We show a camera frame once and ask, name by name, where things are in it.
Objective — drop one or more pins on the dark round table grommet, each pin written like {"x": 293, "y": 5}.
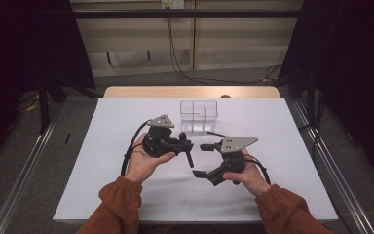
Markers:
{"x": 225, "y": 96}

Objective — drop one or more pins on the person's right hand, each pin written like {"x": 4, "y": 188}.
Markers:
{"x": 253, "y": 178}

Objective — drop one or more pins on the small black wall bracket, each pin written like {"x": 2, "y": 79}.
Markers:
{"x": 148, "y": 54}
{"x": 109, "y": 58}

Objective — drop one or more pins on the black horizontal metal bar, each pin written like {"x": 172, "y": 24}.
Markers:
{"x": 175, "y": 13}

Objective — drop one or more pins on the aluminium floor rail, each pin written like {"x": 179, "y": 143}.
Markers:
{"x": 19, "y": 191}
{"x": 341, "y": 182}

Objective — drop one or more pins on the white table mat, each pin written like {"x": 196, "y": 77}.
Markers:
{"x": 207, "y": 201}

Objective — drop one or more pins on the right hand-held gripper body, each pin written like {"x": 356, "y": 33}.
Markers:
{"x": 233, "y": 161}

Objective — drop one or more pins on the small black floor object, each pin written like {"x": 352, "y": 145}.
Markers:
{"x": 67, "y": 138}

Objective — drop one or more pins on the thin black makeup brush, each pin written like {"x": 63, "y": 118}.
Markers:
{"x": 215, "y": 134}

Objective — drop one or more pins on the white wall socket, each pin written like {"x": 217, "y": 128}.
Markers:
{"x": 172, "y": 3}

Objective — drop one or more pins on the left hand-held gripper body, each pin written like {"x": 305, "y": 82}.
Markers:
{"x": 157, "y": 143}

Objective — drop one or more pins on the black metal stand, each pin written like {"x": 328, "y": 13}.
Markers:
{"x": 311, "y": 104}
{"x": 43, "y": 107}

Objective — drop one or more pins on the black curtain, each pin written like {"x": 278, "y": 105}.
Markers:
{"x": 19, "y": 65}
{"x": 354, "y": 65}

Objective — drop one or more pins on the clear plastic organizer box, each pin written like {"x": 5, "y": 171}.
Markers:
{"x": 198, "y": 112}

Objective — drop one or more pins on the person's left hand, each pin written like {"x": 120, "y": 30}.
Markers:
{"x": 139, "y": 164}

